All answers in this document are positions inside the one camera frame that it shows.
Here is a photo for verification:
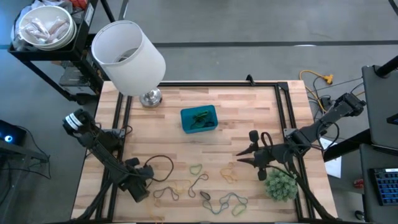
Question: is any dark brown rubber band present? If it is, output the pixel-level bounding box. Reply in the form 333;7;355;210
187;173;210;199

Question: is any black power adapter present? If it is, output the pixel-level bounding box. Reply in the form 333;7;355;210
320;95;333;110

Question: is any white bowl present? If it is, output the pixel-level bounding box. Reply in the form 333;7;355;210
30;18;78;52
17;5;75;50

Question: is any yellow rubber band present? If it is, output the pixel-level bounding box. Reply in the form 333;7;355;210
220;161;239;184
148;198;165;223
169;179;193;195

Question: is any blue backlit keyboard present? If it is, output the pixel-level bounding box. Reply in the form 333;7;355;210
369;167;398;207

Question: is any white paper sheet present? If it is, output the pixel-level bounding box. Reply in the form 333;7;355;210
320;136;343;179

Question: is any black box blue light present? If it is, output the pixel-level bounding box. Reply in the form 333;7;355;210
0;119;27;146

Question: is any black looped camera cable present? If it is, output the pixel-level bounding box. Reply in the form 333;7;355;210
261;131;274;149

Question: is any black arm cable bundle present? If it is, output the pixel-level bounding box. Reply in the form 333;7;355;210
73;174;125;222
287;160;335;222

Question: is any black pole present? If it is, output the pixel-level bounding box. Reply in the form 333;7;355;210
374;55;398;78

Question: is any black aluminium table frame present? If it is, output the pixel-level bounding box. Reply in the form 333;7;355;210
95;80;336;223

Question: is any dark grey desk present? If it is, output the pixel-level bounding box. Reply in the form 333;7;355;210
359;144;398;223
361;64;398;149

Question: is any artificial succulent plant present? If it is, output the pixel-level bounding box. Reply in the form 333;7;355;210
264;168;299;202

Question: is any table lamp white shade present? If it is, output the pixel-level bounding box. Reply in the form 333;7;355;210
91;20;167;109

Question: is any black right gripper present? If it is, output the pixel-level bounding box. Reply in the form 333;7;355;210
235;129;285;182

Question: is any yellow extension cord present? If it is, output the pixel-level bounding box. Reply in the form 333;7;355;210
298;70;334;114

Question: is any blue plastic bin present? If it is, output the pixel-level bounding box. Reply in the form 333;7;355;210
180;105;219;134

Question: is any dark thin rubber band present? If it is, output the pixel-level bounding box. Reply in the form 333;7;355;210
152;185;180;202

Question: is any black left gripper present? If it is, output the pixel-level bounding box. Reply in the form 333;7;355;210
119;157;155;203

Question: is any black utility cart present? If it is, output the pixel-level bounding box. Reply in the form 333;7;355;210
7;0;109;105

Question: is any clear plastic-wrapped packet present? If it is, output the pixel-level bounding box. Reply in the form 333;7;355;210
23;17;50;41
46;17;70;40

